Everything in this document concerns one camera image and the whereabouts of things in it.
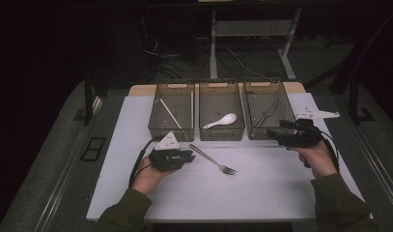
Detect steel fork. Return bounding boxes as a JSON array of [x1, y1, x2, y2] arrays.
[[188, 143, 238, 177]]

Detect white plastic spoon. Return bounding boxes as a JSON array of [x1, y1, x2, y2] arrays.
[[201, 112, 239, 131]]

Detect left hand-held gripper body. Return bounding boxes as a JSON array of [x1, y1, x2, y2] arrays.
[[148, 130, 185, 173]]

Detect white metal desk frame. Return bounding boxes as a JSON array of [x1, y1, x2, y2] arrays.
[[209, 7, 303, 82]]

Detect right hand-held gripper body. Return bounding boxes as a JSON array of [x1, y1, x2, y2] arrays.
[[288, 106, 341, 149]]

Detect person's left hand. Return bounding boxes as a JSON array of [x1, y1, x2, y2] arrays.
[[131, 156, 175, 196]]

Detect black floor cables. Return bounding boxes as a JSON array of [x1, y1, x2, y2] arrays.
[[140, 16, 215, 81]]

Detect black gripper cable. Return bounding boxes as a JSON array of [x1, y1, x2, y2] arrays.
[[319, 128, 341, 174], [127, 136, 161, 189]]

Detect black metal stand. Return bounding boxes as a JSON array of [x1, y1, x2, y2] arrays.
[[348, 77, 376, 127]]

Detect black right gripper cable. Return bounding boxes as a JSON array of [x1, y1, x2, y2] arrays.
[[319, 128, 341, 174]]

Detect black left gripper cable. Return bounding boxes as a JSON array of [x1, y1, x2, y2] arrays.
[[127, 136, 161, 189]]

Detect smoky transparent plastic bin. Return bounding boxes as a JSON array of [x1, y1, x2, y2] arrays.
[[148, 80, 196, 143], [198, 79, 246, 142], [242, 78, 299, 141]]

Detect white floor cable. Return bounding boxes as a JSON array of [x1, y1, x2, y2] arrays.
[[225, 47, 267, 79]]

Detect white table cover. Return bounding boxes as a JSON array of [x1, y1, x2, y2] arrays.
[[85, 93, 375, 222]]

